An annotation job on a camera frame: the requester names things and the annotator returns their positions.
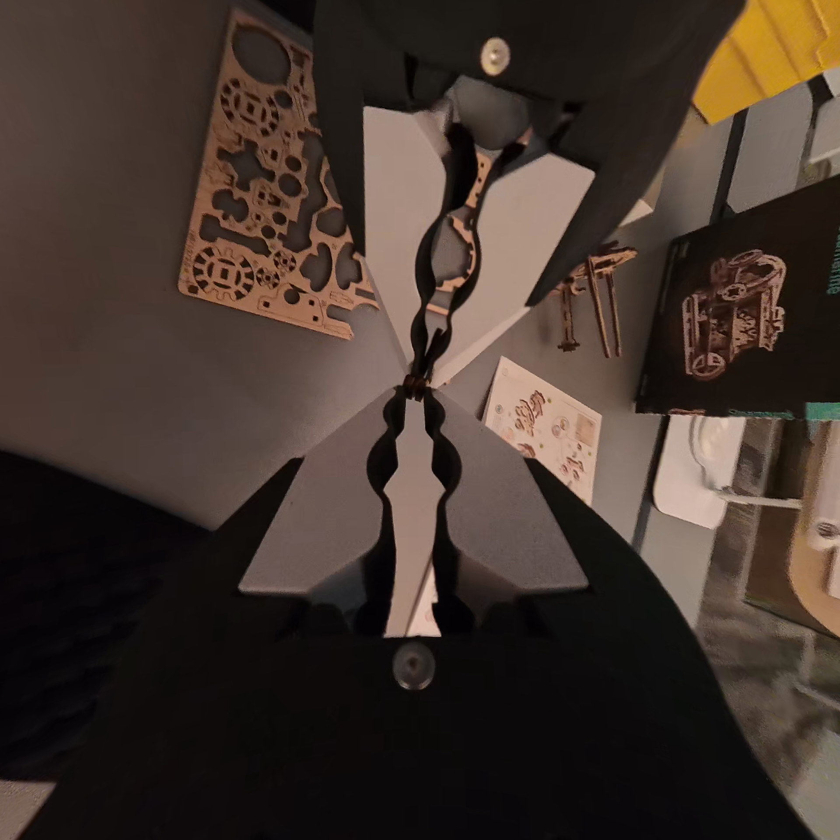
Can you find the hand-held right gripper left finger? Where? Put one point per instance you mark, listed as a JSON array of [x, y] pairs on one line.
[[315, 525]]

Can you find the wooden laser-cut parts sheet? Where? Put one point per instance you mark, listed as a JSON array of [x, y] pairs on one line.
[[208, 180]]

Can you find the partly built wooden model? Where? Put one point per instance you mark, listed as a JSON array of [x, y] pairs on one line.
[[613, 254]]

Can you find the yellow plastic bin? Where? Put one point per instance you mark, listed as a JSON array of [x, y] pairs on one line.
[[761, 59]]

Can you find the small white instruction leaflet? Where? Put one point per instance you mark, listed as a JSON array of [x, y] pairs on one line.
[[544, 420]]

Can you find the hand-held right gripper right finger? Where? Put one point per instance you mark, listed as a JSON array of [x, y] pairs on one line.
[[518, 531]]

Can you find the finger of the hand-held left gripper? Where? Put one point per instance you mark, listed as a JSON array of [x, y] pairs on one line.
[[538, 216], [394, 197]]

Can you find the black and teal kit box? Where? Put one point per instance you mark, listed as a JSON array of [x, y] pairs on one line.
[[722, 367]]

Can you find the wooden board with rounded corners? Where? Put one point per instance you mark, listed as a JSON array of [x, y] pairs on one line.
[[823, 590]]

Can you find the wooden cut-out frame piece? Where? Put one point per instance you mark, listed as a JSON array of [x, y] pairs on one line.
[[439, 308]]

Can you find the small dark wooden block part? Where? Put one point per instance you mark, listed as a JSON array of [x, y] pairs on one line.
[[413, 387]]

